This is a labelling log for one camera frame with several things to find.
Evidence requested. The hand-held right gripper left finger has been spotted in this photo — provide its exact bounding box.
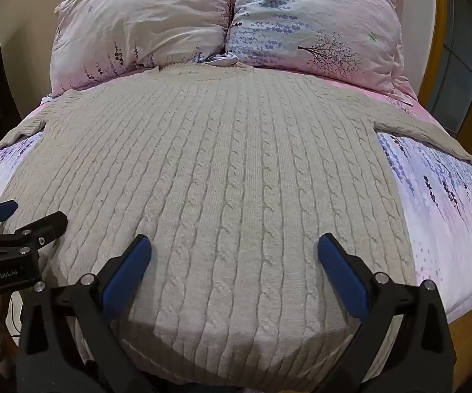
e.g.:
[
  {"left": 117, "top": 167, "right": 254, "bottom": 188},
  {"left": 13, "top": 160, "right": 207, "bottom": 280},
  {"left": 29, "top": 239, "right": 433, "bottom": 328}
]
[{"left": 17, "top": 234, "right": 155, "bottom": 393}]

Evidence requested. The blue and pink floral pillow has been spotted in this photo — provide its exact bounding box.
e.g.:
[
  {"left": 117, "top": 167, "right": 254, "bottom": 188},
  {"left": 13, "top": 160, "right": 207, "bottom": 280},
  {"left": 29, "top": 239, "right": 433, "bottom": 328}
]
[{"left": 209, "top": 0, "right": 419, "bottom": 101}]

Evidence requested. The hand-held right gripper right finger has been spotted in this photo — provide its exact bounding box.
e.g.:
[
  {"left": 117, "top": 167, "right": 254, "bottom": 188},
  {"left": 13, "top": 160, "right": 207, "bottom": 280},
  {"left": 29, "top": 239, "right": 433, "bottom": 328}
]
[{"left": 317, "top": 233, "right": 457, "bottom": 393}]

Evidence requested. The pink floral bed sheet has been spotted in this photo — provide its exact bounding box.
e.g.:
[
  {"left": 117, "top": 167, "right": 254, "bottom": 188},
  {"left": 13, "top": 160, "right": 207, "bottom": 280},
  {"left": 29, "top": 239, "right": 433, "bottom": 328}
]
[{"left": 0, "top": 59, "right": 472, "bottom": 389}]

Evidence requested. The wooden headboard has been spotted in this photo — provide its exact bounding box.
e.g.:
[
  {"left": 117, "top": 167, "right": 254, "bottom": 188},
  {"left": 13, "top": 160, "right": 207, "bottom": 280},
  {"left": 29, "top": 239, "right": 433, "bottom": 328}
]
[{"left": 418, "top": 0, "right": 472, "bottom": 152}]

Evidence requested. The grey cable-knit sweater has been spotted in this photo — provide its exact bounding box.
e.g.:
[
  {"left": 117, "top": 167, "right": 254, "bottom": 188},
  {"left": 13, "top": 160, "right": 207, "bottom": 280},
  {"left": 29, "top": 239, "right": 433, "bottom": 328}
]
[{"left": 0, "top": 62, "right": 472, "bottom": 389}]

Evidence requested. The wooden bed frame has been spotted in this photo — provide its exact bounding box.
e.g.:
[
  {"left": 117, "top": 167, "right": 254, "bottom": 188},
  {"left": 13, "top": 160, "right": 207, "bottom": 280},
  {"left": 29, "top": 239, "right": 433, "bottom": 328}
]
[{"left": 445, "top": 290, "right": 472, "bottom": 393}]

